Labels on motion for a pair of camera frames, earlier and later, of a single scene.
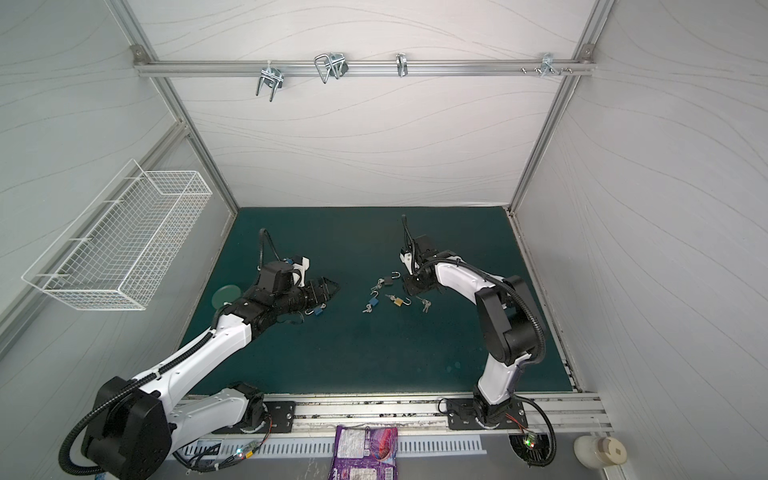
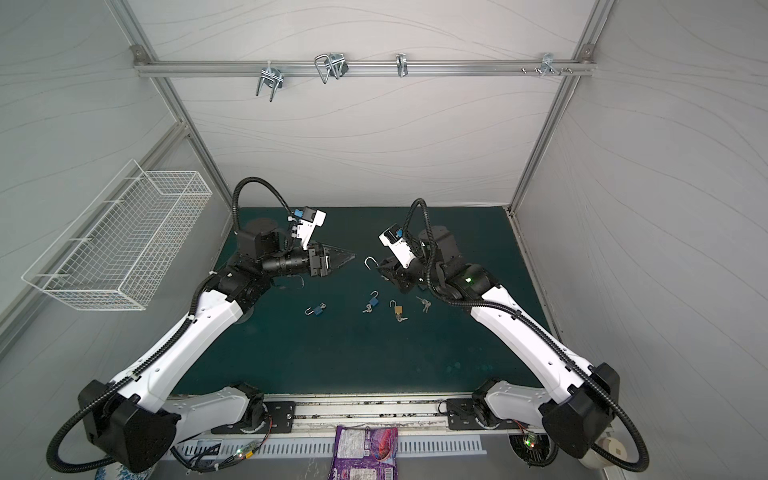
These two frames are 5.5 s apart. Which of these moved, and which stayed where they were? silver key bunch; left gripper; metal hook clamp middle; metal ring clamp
Moved: left gripper
Stayed: metal ring clamp; metal hook clamp middle; silver key bunch
